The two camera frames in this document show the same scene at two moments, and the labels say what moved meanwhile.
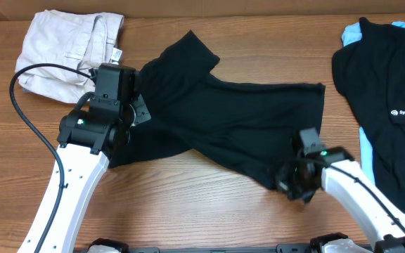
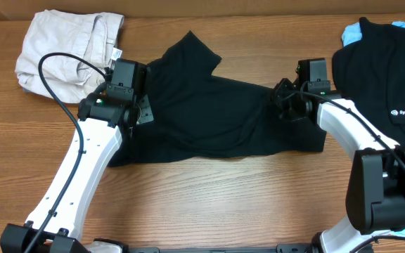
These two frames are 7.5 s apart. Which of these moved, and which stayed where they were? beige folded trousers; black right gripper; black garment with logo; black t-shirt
Moved: black right gripper; black t-shirt
Stayed: black garment with logo; beige folded trousers
